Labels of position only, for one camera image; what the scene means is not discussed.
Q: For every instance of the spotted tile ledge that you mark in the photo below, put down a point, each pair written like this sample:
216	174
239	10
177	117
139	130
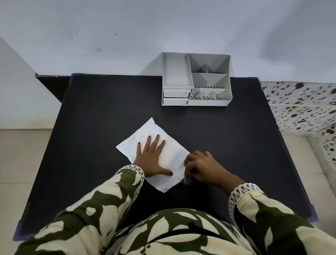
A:
301	105

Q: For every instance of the person's right fingers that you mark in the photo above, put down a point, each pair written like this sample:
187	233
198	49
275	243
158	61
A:
190	160

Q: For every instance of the person's green patterned shirt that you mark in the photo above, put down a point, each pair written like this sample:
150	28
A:
181	231

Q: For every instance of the person's left middle finger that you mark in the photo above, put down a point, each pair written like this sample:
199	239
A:
156	143

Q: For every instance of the white paper sheet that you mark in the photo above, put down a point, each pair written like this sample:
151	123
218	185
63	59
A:
173	160

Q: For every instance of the person's left hand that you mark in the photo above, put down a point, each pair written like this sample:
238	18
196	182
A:
149	163

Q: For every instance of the person's right forearm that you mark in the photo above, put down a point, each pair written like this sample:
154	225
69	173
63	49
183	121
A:
267	218

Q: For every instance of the person's left little finger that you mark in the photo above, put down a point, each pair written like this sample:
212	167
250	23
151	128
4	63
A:
140	148

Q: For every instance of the person's left forearm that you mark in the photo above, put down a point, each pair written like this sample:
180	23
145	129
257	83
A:
99	207

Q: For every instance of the white organizer drawer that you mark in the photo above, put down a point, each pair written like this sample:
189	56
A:
175	101
177	93

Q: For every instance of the white desk organizer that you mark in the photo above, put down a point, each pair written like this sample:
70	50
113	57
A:
207	78

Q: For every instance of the person's left thumb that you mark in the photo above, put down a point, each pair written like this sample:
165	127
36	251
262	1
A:
166	172

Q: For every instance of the person's right hand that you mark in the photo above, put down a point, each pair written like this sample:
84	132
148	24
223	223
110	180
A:
206	168

